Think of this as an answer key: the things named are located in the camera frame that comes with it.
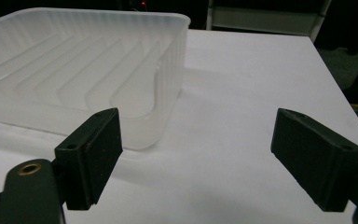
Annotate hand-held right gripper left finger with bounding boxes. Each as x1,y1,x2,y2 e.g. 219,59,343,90
54,107,124,211

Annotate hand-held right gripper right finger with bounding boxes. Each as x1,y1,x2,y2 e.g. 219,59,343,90
270,107,358,213

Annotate white metal frame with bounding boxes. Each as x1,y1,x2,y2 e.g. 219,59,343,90
206,0,333,43

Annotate translucent white plastic container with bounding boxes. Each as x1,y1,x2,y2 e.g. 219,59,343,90
0,7,191,151

